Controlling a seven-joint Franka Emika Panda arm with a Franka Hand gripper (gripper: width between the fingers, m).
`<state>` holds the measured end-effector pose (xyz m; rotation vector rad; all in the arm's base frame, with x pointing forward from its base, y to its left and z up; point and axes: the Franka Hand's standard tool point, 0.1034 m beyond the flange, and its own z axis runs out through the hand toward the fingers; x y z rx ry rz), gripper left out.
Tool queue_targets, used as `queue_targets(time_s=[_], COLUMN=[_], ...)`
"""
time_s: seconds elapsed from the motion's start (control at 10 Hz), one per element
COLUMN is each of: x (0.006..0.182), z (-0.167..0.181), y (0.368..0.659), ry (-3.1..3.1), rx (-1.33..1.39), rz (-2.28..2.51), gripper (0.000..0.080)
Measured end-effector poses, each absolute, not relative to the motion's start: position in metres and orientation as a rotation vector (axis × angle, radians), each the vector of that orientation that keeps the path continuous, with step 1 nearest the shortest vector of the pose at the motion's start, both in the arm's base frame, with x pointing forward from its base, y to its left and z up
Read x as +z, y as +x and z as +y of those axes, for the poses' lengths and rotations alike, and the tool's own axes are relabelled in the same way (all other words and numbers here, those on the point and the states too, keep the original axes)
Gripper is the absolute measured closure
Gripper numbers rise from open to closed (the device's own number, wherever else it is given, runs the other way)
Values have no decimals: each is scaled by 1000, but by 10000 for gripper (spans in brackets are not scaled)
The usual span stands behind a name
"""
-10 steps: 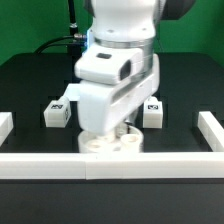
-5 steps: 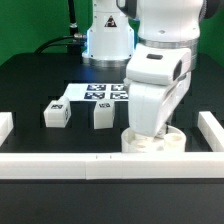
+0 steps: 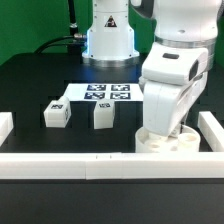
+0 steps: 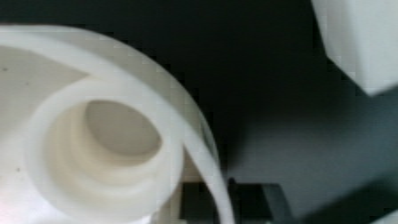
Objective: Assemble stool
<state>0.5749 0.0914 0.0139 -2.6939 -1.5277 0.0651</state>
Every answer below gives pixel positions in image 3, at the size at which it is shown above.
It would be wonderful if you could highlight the white sheet with tags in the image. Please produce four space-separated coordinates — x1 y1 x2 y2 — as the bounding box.
64 83 143 101

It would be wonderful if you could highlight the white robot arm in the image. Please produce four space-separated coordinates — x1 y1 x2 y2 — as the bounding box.
130 0 224 136

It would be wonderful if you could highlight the white round stool seat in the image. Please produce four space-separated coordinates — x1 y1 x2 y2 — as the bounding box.
135 125 201 153

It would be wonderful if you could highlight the white right fence bar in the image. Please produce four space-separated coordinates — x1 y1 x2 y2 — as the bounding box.
198 111 224 152

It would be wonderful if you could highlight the white front fence bar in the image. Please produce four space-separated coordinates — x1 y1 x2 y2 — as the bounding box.
0 152 224 180

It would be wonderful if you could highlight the black cable at base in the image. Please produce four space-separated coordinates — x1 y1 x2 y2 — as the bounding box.
34 33 88 54

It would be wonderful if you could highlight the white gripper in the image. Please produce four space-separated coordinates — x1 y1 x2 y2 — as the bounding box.
139 71 204 136

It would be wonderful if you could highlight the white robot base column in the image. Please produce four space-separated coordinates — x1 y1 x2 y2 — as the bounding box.
82 0 139 67

